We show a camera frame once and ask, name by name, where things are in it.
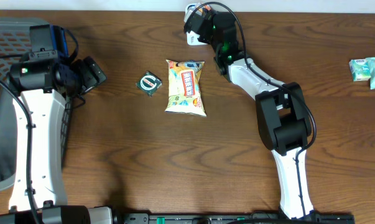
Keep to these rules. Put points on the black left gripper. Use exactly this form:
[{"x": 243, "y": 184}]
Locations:
[{"x": 92, "y": 74}]

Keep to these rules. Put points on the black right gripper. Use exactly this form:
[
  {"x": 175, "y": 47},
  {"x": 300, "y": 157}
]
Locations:
[{"x": 203, "y": 37}]

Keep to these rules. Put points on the green white small pack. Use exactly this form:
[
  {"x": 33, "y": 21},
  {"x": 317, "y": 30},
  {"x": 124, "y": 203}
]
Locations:
[{"x": 149, "y": 83}]

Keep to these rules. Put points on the yellow wet wipes pack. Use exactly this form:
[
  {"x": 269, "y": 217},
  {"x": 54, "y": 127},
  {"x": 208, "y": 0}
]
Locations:
[{"x": 184, "y": 89}]

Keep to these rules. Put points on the orange Kleenex tissue pack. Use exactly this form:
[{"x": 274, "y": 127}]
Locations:
[{"x": 203, "y": 11}]

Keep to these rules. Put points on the green Kleenex tissue pack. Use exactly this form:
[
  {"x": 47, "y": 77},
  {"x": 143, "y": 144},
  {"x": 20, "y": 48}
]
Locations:
[{"x": 359, "y": 70}]

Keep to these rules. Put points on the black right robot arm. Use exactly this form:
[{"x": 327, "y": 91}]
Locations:
[{"x": 284, "y": 121}]

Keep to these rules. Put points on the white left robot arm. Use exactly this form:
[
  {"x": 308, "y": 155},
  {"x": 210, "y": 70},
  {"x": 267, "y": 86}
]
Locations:
[{"x": 43, "y": 85}]

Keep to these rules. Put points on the dark grey plastic basket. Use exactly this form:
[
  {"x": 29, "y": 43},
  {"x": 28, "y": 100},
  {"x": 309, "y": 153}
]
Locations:
[{"x": 14, "y": 42}]

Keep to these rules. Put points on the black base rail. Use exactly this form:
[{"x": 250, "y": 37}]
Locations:
[{"x": 257, "y": 217}]

